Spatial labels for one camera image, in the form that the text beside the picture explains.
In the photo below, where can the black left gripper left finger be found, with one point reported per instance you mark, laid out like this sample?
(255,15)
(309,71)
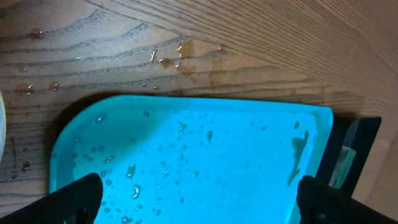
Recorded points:
(77,202)

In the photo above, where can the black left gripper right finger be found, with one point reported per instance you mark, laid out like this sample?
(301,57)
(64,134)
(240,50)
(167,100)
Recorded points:
(319,203)

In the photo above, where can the light blue plate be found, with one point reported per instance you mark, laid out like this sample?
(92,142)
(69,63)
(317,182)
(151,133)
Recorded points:
(2,126)

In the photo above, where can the black rectangular tray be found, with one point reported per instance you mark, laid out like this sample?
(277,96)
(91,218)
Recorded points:
(347,150)

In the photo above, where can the teal plastic tray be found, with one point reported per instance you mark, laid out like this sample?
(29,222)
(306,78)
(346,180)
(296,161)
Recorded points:
(193,160)

